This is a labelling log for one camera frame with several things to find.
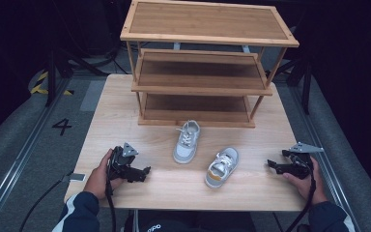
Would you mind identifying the small grey white sneaker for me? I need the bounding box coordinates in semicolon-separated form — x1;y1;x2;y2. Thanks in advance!
172;119;202;165
204;146;240;189

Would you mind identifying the bundle of black cables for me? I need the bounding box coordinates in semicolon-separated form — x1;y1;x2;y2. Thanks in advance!
61;40;129;77

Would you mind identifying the metal floor rail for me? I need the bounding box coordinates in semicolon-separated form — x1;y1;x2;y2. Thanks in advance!
288;83;363;232
0;76;72;226

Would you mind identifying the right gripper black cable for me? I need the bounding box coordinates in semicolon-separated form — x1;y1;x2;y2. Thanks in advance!
284;159;317;232

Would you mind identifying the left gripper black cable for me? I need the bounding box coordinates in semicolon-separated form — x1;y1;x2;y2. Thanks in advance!
105;151;118;232

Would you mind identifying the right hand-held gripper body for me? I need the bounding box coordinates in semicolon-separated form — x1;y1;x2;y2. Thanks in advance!
281;141;325;181

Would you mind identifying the grey metal table bracket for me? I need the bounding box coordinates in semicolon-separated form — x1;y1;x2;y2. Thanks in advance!
62;172;87;184

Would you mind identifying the black floor cable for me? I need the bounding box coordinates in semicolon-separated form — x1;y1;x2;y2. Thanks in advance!
18;172;75;232

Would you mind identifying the wooden three-tier shoe rack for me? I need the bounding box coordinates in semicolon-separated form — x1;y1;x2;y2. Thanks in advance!
119;0;300;129

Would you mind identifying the person's left hand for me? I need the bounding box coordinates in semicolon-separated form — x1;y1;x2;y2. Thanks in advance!
83;148;126;200

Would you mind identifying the black metal stand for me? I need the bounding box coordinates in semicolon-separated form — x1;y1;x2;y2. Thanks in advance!
44;47;109;108
274;56;314;116

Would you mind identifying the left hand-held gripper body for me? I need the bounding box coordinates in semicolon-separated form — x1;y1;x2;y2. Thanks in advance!
107;142;145;184

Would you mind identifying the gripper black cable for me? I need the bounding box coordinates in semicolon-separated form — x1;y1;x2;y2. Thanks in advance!
105;151;118;232
284;159;317;232

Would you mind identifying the person's right hand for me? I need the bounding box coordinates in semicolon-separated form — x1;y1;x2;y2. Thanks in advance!
282;156;329;206

